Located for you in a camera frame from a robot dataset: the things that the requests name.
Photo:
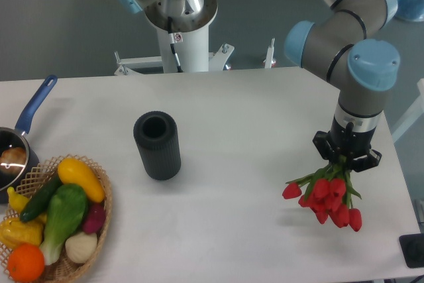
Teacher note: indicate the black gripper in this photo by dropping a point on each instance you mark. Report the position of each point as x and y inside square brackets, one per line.
[349, 143]

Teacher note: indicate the red tulip bouquet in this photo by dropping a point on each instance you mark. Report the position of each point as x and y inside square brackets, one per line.
[328, 193]

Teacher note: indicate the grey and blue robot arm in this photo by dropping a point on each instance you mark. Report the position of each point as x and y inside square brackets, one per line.
[341, 51]

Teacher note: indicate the dark grey ribbed vase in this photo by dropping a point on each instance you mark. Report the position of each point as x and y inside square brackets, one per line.
[156, 137]

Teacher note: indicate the black device at edge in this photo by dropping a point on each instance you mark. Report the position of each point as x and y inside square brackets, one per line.
[412, 249]

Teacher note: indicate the yellow squash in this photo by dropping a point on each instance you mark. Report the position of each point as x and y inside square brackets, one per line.
[74, 171]

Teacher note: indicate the white garlic bulb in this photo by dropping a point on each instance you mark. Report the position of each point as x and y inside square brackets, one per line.
[80, 247]

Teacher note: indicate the green bok choy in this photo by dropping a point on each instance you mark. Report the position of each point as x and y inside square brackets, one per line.
[64, 215]

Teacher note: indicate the green cucumber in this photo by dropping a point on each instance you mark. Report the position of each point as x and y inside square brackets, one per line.
[39, 202]

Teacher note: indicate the small yellow banana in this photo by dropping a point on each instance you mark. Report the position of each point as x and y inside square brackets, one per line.
[18, 203]

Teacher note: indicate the bread roll in pan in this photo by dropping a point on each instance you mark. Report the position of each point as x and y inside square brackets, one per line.
[13, 161]

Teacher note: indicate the orange fruit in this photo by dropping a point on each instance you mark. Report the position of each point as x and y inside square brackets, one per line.
[26, 263]

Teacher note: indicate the yellow bell pepper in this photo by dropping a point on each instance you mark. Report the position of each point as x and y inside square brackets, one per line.
[14, 232]

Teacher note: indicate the white frame at right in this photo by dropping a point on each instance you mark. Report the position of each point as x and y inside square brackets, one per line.
[410, 116]

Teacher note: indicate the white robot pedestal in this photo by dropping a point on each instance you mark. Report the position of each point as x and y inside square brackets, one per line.
[182, 30]

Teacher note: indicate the blue handled saucepan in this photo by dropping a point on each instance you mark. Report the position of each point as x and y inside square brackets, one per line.
[17, 136]

